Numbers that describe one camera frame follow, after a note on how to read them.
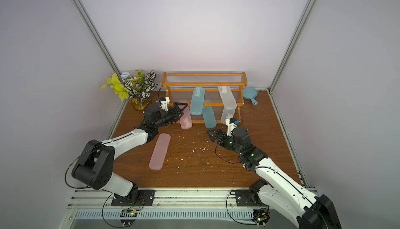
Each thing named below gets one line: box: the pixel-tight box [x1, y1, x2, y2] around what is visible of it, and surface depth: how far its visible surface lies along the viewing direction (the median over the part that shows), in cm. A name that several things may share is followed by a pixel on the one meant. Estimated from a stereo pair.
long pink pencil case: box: [148, 133, 172, 171], surface depth 89 cm
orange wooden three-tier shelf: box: [160, 71, 248, 123], surface depth 94 cm
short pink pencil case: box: [178, 105, 193, 130], surface depth 99 cm
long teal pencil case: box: [189, 87, 206, 116], surface depth 94 cm
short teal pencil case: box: [202, 106, 217, 129], surface depth 102 cm
